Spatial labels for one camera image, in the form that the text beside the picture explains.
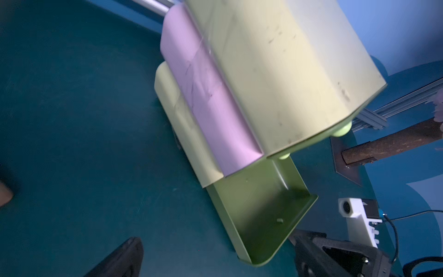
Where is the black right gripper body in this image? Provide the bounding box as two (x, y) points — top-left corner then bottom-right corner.
(288, 230), (393, 277)

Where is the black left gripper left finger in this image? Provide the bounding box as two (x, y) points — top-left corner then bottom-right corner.
(84, 237), (144, 277)

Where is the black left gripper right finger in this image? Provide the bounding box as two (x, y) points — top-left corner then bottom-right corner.
(295, 236), (331, 277)

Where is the yellow-green drawer cabinet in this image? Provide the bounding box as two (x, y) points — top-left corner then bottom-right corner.
(155, 1), (386, 267)

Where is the pink blossom artificial tree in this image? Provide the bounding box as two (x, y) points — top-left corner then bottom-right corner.
(329, 88), (443, 188)

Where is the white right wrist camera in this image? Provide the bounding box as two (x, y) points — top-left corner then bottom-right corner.
(338, 198), (383, 248)

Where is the green scraper with wooden handle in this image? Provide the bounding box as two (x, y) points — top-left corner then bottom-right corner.
(0, 181), (14, 207)

